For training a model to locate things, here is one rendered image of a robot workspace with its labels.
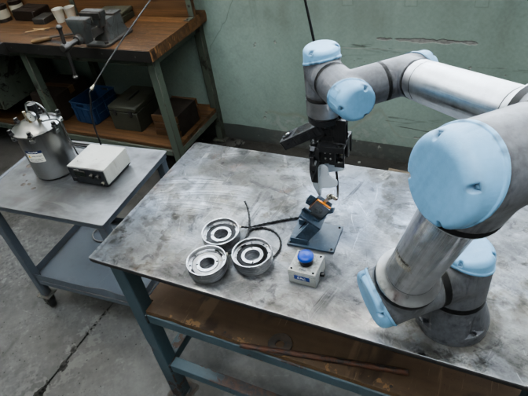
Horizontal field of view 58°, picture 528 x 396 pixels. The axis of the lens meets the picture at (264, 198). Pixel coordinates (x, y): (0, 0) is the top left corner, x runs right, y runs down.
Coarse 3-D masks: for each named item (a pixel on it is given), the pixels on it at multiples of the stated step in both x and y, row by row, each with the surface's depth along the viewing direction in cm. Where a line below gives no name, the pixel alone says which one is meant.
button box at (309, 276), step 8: (296, 256) 117; (320, 256) 116; (296, 264) 116; (304, 264) 115; (312, 264) 115; (320, 264) 115; (288, 272) 115; (296, 272) 114; (304, 272) 113; (312, 272) 113; (320, 272) 116; (296, 280) 116; (304, 280) 115; (312, 280) 113
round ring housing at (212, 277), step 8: (200, 248) 125; (208, 248) 126; (216, 248) 125; (192, 256) 124; (208, 256) 124; (224, 256) 123; (200, 264) 123; (208, 264) 125; (216, 264) 121; (224, 264) 119; (192, 272) 122; (216, 272) 118; (224, 272) 120; (200, 280) 119; (208, 280) 119; (216, 280) 120
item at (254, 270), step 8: (248, 240) 126; (256, 240) 125; (264, 240) 124; (248, 248) 124; (256, 248) 124; (232, 256) 121; (248, 256) 125; (256, 256) 125; (272, 256) 121; (264, 264) 118; (240, 272) 120; (248, 272) 119; (256, 272) 119
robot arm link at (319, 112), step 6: (306, 102) 100; (306, 108) 101; (312, 108) 99; (318, 108) 98; (324, 108) 98; (330, 108) 98; (312, 114) 100; (318, 114) 99; (324, 114) 98; (330, 114) 99; (336, 114) 99; (318, 120) 100; (324, 120) 100
